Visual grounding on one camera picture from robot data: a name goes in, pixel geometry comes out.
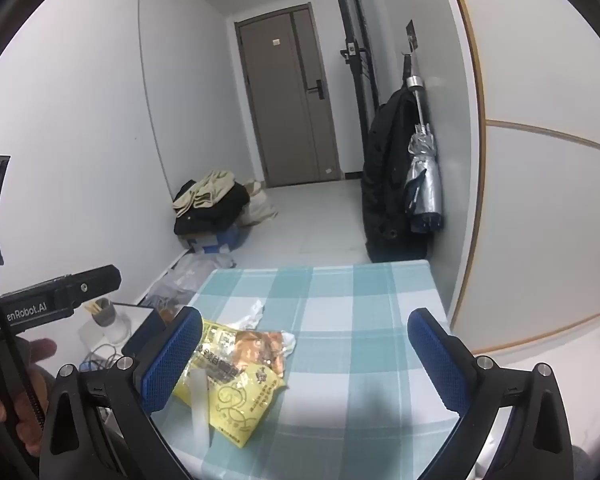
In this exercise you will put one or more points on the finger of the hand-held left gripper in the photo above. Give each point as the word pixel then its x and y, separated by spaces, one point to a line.
pixel 92 280

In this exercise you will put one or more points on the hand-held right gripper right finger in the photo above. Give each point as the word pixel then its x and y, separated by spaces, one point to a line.
pixel 437 360

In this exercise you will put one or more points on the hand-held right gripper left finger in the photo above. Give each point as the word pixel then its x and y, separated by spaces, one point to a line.
pixel 172 360

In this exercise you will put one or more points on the brown snack packet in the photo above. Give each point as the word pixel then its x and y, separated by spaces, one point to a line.
pixel 257 350

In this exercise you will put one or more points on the yellow snack packet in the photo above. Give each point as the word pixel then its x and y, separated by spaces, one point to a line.
pixel 245 410

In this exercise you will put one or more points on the person's left hand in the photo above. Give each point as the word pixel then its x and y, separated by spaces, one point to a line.
pixel 35 390

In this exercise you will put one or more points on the grey cup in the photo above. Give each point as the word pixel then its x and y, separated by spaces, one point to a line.
pixel 105 316

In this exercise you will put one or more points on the dark flat case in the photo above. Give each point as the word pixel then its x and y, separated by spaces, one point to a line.
pixel 142 335

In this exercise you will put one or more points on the translucent plastic strip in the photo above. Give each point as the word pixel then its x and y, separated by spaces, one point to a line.
pixel 200 405

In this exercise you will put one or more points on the clear plastic container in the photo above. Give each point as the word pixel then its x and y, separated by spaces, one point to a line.
pixel 112 332

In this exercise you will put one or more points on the grey plastic bags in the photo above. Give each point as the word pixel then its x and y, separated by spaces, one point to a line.
pixel 190 280

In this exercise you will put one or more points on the small crumpled white tissue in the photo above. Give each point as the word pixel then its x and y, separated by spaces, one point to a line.
pixel 252 312

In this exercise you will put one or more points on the teal checked tablecloth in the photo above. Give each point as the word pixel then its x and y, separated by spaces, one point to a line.
pixel 350 310

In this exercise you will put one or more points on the blue white cardboard box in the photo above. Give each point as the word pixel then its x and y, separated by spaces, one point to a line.
pixel 215 242

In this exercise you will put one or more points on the white cloth bag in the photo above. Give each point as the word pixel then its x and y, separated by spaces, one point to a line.
pixel 260 207

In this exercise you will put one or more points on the silver blue padded bag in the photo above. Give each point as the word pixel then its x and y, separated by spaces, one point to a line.
pixel 425 180

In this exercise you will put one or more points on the black coat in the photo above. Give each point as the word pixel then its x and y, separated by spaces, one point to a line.
pixel 385 175

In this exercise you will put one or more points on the white gold-trimmed cabinet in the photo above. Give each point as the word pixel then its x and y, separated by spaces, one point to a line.
pixel 540 185

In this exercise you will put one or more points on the grey-brown door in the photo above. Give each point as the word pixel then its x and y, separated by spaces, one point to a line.
pixel 280 110

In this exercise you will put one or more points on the black metal rack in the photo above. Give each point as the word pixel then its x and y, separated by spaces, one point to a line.
pixel 352 35

